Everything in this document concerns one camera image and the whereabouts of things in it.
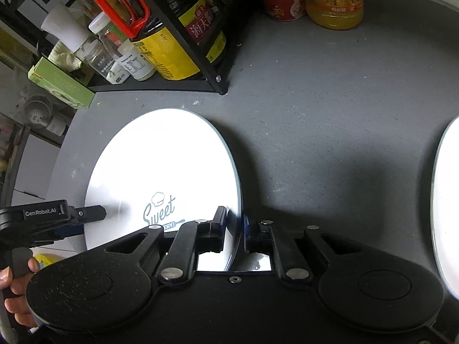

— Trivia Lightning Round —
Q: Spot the white Sweet bakery deep plate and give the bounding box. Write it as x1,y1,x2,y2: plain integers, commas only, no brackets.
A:
84,109,243,272

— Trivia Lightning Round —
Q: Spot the white Bakery small plate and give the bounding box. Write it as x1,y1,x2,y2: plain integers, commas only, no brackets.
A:
430,118,458,298

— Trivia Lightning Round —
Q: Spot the person's left hand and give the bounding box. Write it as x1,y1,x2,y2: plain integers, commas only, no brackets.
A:
0,257,40,328

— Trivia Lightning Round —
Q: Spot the green tissue box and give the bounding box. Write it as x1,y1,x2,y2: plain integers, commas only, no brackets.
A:
27,58,95,110

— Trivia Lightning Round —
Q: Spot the black metal spice rack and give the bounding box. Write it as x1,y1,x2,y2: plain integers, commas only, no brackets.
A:
93,0,236,95

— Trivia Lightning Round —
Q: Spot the small white cap jar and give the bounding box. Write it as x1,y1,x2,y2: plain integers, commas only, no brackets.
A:
117,40,155,82

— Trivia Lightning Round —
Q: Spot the clear spice shaker jar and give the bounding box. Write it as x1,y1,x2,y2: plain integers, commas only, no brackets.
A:
89,12,130,85

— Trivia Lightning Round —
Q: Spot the dark soy sauce bottle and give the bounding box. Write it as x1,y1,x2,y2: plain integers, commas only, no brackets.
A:
150,0,227,64

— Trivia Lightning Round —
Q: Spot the large cooking oil bottle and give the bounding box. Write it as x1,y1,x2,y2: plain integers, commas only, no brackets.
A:
93,0,200,81

